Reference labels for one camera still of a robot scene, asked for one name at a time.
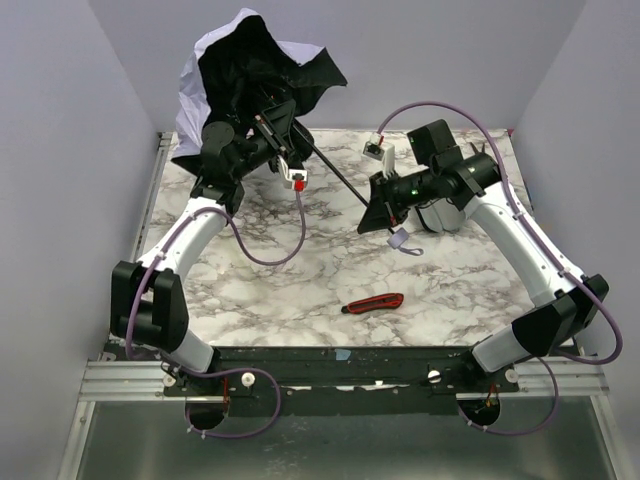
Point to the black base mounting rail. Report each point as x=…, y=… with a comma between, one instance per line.
x=339, y=381

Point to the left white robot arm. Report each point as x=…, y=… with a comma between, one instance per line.
x=148, y=304

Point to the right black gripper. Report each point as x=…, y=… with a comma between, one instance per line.
x=382, y=198

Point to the yellow handled pliers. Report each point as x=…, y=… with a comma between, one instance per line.
x=480, y=149

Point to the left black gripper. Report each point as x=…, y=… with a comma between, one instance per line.
x=279, y=133

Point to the black grey umbrella case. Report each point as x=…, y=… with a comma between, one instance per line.
x=440, y=217

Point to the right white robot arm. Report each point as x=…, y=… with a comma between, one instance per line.
x=563, y=296

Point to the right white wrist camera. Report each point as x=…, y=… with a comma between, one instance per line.
x=385, y=153

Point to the red black utility knife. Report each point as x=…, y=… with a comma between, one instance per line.
x=388, y=301

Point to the lavender umbrella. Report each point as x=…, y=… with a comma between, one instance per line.
x=239, y=65

